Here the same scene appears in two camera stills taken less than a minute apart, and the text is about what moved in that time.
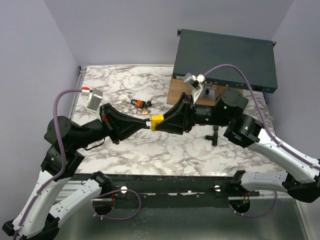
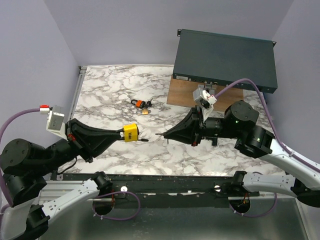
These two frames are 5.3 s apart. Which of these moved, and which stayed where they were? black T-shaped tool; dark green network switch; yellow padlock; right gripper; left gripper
Moved: yellow padlock; right gripper; left gripper
Stayed: black T-shaped tool; dark green network switch
